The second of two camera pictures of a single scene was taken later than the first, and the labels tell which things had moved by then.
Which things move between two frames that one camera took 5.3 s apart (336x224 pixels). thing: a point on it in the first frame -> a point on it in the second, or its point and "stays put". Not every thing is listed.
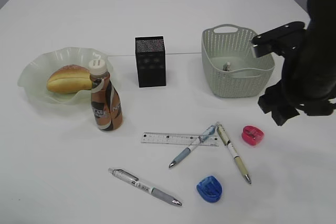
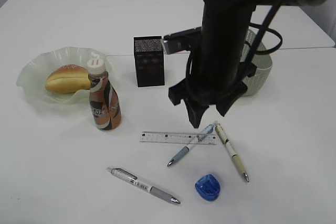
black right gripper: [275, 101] -> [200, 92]
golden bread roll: [70, 79] stays put
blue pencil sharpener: [210, 189] stays put
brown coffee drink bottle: [106, 103] stays put
